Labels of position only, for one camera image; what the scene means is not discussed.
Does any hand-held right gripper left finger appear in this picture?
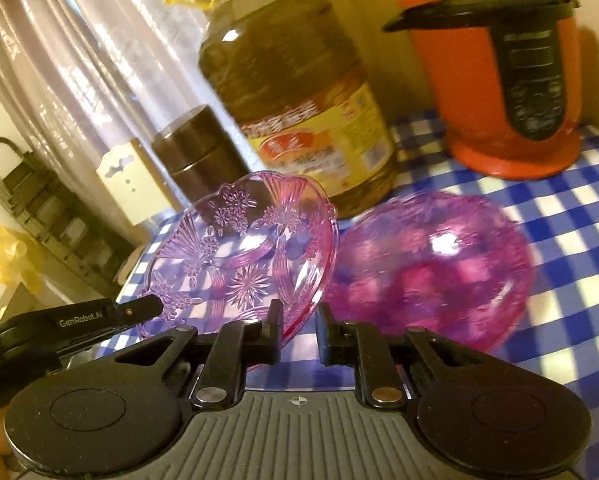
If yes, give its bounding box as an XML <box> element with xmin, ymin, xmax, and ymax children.
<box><xmin>112</xmin><ymin>299</ymin><xmax>284</xmax><ymax>408</ymax></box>

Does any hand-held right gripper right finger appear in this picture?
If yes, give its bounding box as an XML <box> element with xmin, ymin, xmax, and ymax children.
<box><xmin>316</xmin><ymin>302</ymin><xmax>483</xmax><ymax>408</ymax></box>

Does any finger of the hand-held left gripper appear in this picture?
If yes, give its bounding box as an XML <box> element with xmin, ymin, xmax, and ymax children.
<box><xmin>0</xmin><ymin>294</ymin><xmax>164</xmax><ymax>357</ymax></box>

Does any clear pink flower-pattern plate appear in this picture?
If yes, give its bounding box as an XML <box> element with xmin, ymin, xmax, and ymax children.
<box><xmin>136</xmin><ymin>171</ymin><xmax>341</xmax><ymax>373</ymax></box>

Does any yellow plastic bag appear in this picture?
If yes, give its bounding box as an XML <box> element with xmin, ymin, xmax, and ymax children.
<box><xmin>0</xmin><ymin>225</ymin><xmax>48</xmax><ymax>297</ymax></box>

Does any dark metal rack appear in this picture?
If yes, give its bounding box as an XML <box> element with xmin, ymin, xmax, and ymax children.
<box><xmin>0</xmin><ymin>137</ymin><xmax>136</xmax><ymax>302</ymax></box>

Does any white wooden chair back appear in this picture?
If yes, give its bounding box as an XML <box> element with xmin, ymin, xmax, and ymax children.
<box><xmin>96</xmin><ymin>137</ymin><xmax>181</xmax><ymax>226</ymax></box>

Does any brown metal canister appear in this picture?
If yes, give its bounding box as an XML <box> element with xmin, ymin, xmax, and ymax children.
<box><xmin>150</xmin><ymin>104</ymin><xmax>253</xmax><ymax>207</ymax></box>

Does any large cooking oil bottle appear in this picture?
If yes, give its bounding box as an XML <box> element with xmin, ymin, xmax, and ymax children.
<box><xmin>160</xmin><ymin>0</ymin><xmax>399</xmax><ymax>219</ymax></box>

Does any blue checkered tablecloth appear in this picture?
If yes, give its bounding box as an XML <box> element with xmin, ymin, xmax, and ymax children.
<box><xmin>99</xmin><ymin>114</ymin><xmax>599</xmax><ymax>480</ymax></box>

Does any translucent white curtain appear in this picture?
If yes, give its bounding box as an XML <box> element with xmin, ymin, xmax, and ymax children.
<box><xmin>0</xmin><ymin>0</ymin><xmax>242</xmax><ymax>243</ymax></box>

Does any orange electric cooker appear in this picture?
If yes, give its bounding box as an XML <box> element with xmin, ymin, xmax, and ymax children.
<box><xmin>382</xmin><ymin>0</ymin><xmax>586</xmax><ymax>180</ymax></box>

